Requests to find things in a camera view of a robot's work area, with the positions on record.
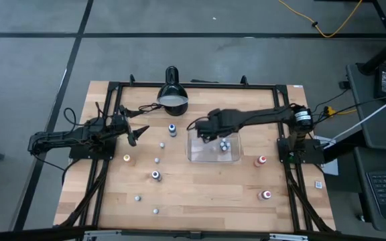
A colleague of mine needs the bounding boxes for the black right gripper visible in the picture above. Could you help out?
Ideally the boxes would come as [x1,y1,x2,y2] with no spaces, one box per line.
[195,108,241,144]

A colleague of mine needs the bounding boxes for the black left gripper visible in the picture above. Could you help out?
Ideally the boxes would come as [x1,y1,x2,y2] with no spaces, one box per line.
[111,104,151,147]

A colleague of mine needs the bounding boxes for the large dark red coloring bottle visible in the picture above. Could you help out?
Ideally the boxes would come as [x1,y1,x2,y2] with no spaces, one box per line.
[257,190,273,202]

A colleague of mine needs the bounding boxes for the clear plastic container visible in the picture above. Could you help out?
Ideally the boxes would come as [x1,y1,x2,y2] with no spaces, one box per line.
[186,129,243,164]

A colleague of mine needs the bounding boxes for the black gooseneck desk lamp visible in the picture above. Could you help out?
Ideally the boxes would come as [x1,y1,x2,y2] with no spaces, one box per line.
[156,66,190,117]

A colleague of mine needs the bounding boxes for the white paper sheet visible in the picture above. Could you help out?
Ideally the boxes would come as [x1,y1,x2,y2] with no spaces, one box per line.
[322,159,340,177]

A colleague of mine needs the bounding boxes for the white rod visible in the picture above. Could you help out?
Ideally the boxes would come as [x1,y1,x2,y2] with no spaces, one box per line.
[326,90,386,143]

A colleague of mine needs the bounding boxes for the gray side desk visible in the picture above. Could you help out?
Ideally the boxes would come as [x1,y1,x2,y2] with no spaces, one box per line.
[345,63,386,151]

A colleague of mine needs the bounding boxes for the black desk leg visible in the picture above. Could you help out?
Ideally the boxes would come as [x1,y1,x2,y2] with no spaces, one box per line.
[357,0,386,76]

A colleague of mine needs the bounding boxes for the black lamp power cable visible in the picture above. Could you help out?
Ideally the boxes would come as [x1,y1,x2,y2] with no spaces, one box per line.
[137,102,162,112]

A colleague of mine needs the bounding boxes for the black aluminium table frame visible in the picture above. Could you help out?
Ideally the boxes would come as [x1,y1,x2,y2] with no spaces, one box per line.
[54,80,336,235]

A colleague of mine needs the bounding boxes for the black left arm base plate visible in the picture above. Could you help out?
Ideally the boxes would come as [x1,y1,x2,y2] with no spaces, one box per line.
[69,139,116,160]

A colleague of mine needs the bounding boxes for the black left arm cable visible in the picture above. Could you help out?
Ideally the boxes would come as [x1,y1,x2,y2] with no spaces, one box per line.
[31,106,80,185]

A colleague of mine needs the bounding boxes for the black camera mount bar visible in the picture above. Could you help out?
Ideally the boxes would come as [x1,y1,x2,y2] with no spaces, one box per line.
[0,227,386,241]

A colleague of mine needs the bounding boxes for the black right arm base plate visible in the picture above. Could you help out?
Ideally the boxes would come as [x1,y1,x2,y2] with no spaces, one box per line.
[277,137,325,165]

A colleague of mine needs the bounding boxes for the yellow cable plug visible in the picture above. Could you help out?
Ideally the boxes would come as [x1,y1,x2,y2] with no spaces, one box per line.
[323,106,358,117]

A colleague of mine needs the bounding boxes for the orange extension cable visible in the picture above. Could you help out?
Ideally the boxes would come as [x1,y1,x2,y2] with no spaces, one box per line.
[278,0,365,39]

